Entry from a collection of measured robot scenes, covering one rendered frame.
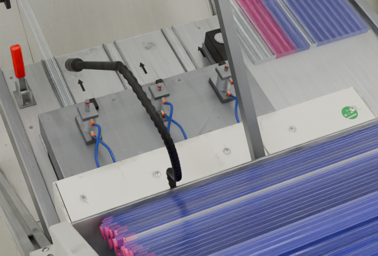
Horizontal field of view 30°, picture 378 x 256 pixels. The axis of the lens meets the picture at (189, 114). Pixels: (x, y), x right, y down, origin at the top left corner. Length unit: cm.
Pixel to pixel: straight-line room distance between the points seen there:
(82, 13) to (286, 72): 112
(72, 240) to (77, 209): 20
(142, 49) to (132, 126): 23
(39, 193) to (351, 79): 57
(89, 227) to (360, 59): 65
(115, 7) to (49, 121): 124
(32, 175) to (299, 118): 40
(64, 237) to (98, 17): 153
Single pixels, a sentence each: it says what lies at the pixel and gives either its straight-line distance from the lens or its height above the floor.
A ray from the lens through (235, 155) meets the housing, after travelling 101.
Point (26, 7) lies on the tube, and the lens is 130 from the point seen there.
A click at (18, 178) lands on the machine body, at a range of 160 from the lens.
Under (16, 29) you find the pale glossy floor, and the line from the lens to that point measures 220.
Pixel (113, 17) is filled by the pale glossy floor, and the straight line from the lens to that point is 226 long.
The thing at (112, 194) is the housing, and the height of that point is 128.
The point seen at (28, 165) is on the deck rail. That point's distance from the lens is 107.
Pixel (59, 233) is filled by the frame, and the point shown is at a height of 143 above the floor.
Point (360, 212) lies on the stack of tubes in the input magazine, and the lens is 67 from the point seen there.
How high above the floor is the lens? 219
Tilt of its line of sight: 69 degrees down
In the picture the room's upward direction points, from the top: 101 degrees clockwise
